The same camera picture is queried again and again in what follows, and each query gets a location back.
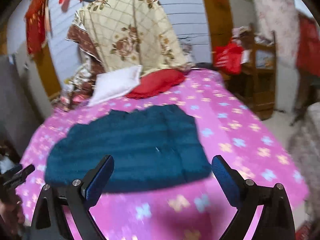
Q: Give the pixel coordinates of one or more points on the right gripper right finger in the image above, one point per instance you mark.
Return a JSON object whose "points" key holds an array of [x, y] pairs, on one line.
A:
{"points": [[276, 219]]}

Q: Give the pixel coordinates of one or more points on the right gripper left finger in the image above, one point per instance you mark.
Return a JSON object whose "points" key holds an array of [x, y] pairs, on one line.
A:
{"points": [[49, 220]]}

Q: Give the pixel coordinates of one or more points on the dark teal puffer jacket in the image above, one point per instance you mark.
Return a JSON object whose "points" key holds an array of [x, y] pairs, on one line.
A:
{"points": [[152, 149]]}

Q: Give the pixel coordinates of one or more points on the person's left hand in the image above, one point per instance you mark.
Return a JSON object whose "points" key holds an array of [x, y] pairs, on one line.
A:
{"points": [[12, 216]]}

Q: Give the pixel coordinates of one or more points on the grey refrigerator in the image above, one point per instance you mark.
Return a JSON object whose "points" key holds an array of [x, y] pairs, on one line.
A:
{"points": [[24, 103]]}

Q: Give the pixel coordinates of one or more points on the pink floral bed sheet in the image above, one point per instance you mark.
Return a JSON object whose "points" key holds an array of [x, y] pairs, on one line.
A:
{"points": [[194, 211]]}

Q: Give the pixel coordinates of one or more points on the floral covered chair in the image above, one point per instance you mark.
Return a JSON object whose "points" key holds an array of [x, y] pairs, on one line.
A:
{"points": [[304, 148]]}

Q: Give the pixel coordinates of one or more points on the brown patterned blanket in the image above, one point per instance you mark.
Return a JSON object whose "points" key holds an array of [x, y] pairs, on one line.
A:
{"points": [[80, 86]]}

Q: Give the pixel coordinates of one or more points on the white pillow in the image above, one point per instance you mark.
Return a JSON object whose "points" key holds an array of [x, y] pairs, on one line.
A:
{"points": [[115, 84]]}

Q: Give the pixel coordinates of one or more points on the wooden shelf rack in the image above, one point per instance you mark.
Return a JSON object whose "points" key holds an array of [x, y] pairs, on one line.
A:
{"points": [[255, 86]]}

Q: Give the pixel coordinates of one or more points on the red Chinese knot decoration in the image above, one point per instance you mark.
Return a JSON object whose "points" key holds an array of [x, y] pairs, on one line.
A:
{"points": [[37, 25]]}

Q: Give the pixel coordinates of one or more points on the red hanging garment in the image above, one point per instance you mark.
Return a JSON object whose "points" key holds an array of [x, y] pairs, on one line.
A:
{"points": [[308, 49]]}

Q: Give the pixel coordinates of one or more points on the red pillow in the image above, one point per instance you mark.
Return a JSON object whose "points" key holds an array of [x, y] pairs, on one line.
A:
{"points": [[156, 83]]}

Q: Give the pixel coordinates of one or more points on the red shopping bag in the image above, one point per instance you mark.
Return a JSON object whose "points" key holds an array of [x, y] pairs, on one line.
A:
{"points": [[228, 58]]}

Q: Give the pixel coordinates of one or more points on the beige floral quilt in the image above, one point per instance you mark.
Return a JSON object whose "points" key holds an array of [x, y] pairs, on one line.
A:
{"points": [[126, 33]]}

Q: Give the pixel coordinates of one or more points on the floral pink curtain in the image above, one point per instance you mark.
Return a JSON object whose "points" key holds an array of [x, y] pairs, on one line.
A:
{"points": [[281, 17]]}

